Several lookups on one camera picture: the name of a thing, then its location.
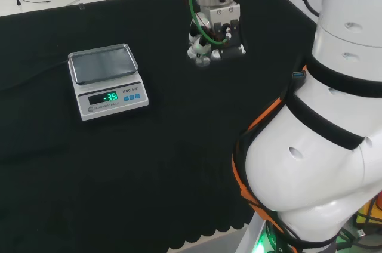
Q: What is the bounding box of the black bench cloth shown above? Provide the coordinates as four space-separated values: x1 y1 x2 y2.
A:
0 0 320 253

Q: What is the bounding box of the white electronic balance, steel pan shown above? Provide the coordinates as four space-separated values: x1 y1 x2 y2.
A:
67 43 150 122

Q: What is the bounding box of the orange cable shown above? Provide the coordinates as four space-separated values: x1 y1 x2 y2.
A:
232 64 309 253

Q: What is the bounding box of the small clear glass beaker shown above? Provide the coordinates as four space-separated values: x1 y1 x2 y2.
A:
192 54 211 69

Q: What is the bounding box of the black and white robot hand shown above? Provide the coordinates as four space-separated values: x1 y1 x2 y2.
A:
187 1 247 69

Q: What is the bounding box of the green cable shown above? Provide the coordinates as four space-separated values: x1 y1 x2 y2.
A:
188 0 232 47

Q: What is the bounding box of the yellow stop button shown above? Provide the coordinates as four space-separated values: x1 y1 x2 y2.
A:
354 190 382 227

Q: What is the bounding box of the black balance power cable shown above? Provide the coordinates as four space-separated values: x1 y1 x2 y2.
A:
0 59 70 90

